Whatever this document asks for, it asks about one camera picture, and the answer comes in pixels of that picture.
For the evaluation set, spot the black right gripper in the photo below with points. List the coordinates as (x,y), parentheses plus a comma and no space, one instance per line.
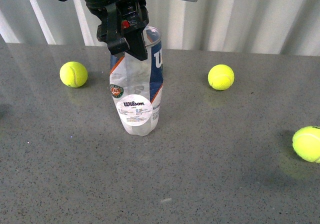
(122,25)

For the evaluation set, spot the clear Wilson tennis ball can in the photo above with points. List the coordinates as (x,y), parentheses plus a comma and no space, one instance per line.
(136,86)

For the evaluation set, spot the far left yellow tennis ball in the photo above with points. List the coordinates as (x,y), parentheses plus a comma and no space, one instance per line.
(73,74)

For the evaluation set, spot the yellow tennis ball behind can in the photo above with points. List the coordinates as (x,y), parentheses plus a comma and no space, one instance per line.
(221,77)

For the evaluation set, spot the near right yellow tennis ball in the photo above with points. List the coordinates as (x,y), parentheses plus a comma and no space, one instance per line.
(306,143)

